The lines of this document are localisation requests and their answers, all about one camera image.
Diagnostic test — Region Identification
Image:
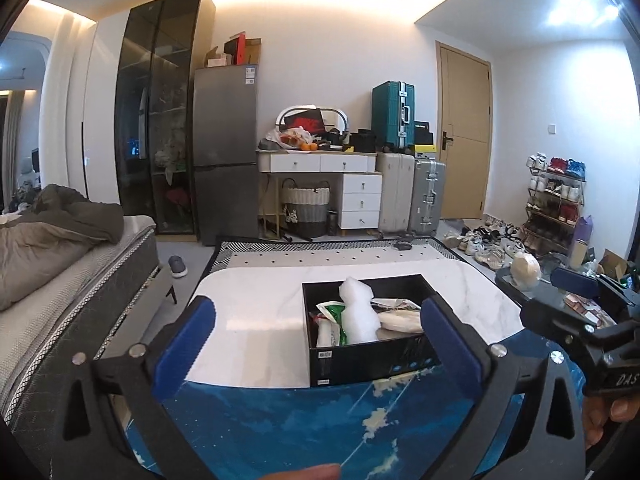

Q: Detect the purple bottle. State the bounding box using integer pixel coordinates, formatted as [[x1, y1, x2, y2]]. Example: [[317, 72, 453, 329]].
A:
[[570, 215, 593, 268]]

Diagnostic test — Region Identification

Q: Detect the dark jacket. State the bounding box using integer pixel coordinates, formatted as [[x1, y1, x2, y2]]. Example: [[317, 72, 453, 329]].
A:
[[32, 184, 126, 246]]

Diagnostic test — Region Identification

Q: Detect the red and black box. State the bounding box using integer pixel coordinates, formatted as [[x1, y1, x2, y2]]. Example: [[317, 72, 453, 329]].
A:
[[223, 33, 247, 66]]

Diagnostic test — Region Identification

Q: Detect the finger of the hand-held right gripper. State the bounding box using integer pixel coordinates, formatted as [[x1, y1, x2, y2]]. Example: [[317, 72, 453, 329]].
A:
[[520, 296, 626, 348], [550, 266, 640, 308]]

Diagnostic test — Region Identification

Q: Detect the green and white packet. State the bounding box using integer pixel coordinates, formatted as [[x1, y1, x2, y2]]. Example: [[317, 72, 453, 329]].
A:
[[315, 300, 351, 348]]

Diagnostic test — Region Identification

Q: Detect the arched mirror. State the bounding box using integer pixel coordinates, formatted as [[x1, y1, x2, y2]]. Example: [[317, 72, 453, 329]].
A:
[[276, 106, 348, 148]]

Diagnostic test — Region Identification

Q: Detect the woven laundry basket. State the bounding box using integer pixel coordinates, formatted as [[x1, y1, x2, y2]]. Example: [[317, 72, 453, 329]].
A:
[[280, 178, 332, 238]]

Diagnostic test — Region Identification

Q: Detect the bed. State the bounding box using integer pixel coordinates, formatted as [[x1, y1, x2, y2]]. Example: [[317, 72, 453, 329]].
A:
[[0, 215, 176, 451]]

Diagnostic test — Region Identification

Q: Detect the person's left hand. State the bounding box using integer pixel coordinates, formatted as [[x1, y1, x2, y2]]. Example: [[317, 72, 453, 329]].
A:
[[262, 464, 343, 480]]

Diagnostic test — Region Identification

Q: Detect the wooden door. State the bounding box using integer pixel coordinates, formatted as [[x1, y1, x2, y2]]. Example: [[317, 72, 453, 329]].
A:
[[435, 40, 493, 221]]

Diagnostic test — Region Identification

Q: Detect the person's right hand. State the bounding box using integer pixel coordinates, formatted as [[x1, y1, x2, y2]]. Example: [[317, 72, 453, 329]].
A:
[[582, 390, 640, 453]]

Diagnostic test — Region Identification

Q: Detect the small open cardboard box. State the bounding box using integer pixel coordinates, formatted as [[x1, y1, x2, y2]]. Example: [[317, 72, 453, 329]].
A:
[[597, 249, 631, 281]]

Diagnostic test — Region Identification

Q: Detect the beige suitcase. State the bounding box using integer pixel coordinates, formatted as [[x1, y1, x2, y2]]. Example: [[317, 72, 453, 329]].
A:
[[376, 151, 416, 235]]

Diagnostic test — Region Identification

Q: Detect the metal shoe rack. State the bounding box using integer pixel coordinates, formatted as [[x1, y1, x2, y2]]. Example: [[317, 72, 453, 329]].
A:
[[522, 152, 588, 256]]

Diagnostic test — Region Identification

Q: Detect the white dresser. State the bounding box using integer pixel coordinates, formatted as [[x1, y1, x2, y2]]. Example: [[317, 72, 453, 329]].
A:
[[256, 150, 383, 238]]

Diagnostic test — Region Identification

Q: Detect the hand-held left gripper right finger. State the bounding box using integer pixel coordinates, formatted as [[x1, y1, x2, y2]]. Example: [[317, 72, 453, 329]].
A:
[[420, 292, 588, 480]]

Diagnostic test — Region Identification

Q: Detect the yellow and black box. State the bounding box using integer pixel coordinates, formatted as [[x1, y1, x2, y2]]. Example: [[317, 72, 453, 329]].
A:
[[414, 121, 437, 156]]

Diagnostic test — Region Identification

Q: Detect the brown duvet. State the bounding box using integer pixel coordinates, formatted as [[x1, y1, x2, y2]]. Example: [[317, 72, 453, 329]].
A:
[[0, 220, 96, 311]]

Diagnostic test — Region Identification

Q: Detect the pile of shoes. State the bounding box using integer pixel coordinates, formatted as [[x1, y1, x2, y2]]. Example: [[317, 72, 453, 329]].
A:
[[442, 215, 526, 271]]

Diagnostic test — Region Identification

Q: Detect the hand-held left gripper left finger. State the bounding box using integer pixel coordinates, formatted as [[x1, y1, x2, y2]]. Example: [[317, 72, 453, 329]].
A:
[[10, 295, 218, 480]]

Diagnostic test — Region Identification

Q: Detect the black cardboard box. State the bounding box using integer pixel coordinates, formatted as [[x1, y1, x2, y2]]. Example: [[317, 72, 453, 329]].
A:
[[301, 274, 443, 388]]

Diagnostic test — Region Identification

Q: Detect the bagged white rope coil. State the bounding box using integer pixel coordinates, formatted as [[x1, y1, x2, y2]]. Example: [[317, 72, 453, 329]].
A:
[[372, 297, 426, 333]]

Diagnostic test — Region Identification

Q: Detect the dark glass cabinet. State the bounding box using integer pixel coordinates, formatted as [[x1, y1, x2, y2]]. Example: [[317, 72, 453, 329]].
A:
[[116, 0, 217, 236]]

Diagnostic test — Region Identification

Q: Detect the silver suitcase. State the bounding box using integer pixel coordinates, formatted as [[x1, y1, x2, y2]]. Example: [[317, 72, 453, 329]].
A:
[[409, 157, 447, 235]]

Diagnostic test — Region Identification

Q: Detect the grey refrigerator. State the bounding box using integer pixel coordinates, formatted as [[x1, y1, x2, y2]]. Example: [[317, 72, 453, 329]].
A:
[[192, 64, 261, 247]]

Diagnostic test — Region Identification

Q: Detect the white bubble wrap piece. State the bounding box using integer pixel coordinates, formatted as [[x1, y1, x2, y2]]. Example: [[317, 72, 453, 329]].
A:
[[339, 276, 382, 346]]

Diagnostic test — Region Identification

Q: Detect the brown cardboard box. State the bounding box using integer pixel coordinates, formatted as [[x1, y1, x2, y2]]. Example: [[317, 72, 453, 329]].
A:
[[204, 37, 262, 68]]

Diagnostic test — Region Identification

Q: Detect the patterned floor rug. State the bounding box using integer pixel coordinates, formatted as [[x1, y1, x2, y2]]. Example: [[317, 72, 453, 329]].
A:
[[207, 235, 481, 286]]

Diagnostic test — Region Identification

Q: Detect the teal suitcase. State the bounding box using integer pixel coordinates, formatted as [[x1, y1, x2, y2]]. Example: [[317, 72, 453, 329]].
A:
[[371, 81, 416, 150]]

